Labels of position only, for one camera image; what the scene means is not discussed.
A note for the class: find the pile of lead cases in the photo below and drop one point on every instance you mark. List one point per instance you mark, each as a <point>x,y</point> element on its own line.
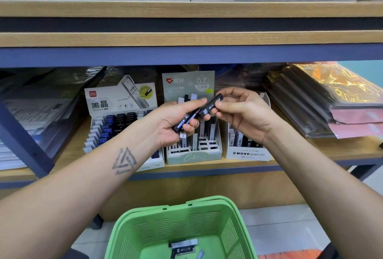
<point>184,247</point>

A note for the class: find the lead case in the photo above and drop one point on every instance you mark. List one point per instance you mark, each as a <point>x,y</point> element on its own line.
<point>212,103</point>

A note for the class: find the pale green display box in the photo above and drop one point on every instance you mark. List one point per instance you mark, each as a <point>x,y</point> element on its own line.
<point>185,79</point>

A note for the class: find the white display box red label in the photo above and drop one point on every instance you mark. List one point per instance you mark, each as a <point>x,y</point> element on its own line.
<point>107,100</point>

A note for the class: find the dark plastic-wrapped packs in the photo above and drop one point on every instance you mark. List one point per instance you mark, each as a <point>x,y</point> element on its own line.
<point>341,97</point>

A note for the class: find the colourful printed mat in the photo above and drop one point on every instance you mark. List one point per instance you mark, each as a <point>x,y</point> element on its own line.
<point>290,254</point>

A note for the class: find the green plastic basket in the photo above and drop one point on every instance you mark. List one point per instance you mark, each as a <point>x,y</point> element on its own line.
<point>137,229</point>

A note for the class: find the person's left hand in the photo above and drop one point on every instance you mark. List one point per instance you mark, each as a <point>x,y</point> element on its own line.
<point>170,121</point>

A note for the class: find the person's left forearm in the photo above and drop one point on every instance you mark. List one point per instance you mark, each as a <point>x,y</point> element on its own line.
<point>60,205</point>

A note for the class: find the stack of wrapped paper packs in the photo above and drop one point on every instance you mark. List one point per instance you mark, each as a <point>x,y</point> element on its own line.
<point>36,115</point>

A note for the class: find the clear plastic display box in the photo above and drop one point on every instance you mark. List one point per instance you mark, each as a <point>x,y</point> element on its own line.
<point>245,154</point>

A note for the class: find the person's right forearm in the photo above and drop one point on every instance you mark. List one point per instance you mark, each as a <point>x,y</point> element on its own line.
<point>335,193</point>

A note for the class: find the person's right hand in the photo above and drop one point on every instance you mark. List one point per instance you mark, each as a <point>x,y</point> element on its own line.
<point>248,112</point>

